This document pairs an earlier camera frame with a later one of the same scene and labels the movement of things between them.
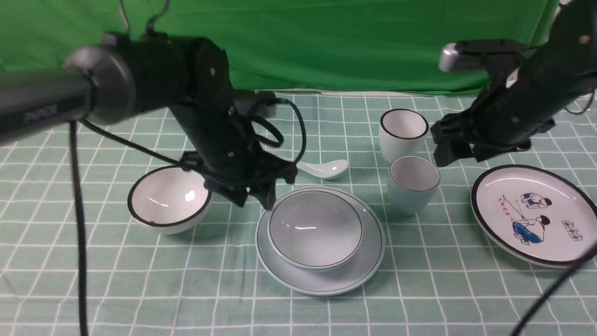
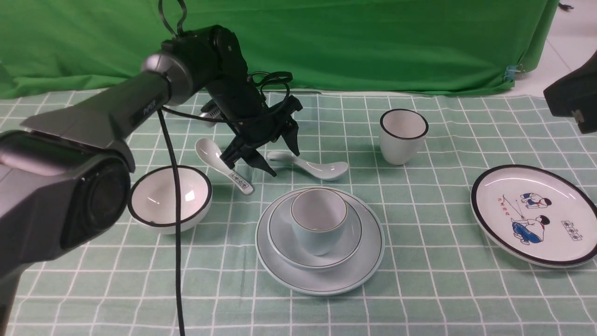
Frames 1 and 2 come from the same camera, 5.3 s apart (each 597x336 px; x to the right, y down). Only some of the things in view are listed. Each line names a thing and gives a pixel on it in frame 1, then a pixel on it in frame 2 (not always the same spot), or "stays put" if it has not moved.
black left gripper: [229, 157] to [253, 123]
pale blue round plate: [356, 271] stays put
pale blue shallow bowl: [315, 229] stays put
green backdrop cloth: [343, 45] stays put
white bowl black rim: [170, 200] stays put
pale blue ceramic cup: [412, 181] to [319, 217]
